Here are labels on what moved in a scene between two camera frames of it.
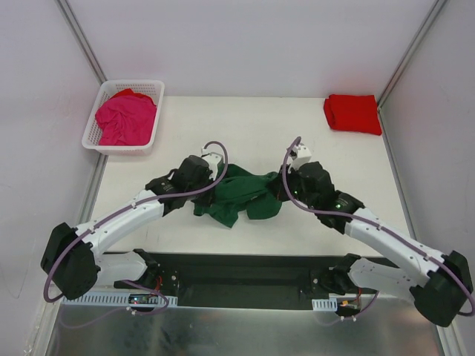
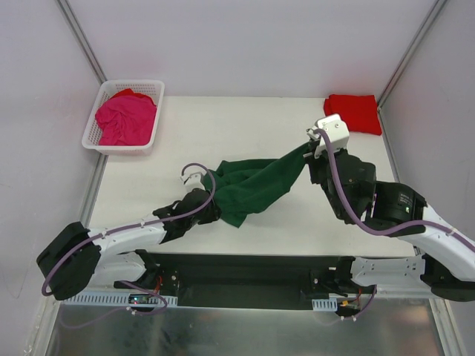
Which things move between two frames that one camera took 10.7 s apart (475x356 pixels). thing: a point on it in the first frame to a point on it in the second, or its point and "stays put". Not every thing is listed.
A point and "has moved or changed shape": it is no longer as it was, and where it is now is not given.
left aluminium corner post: x=67 y=11 stays put
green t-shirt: x=239 y=191 has moved or changed shape
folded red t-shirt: x=352 y=113 stays put
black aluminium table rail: x=241 y=281 stays put
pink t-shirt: x=126 y=119 stays put
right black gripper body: x=282 y=183 to x=315 y=160
